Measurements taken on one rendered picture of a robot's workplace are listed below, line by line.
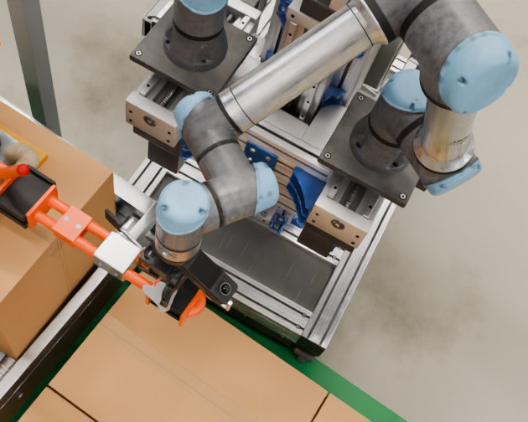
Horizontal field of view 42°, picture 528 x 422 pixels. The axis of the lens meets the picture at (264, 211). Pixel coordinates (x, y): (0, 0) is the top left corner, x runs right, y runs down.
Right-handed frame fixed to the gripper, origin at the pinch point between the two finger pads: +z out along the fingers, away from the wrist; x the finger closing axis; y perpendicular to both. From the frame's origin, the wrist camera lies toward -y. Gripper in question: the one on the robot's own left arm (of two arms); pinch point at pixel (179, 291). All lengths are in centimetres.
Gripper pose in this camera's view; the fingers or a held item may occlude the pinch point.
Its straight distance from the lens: 132.4
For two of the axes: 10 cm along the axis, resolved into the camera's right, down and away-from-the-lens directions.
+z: -1.7, 4.5, 8.8
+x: -5.1, 7.2, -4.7
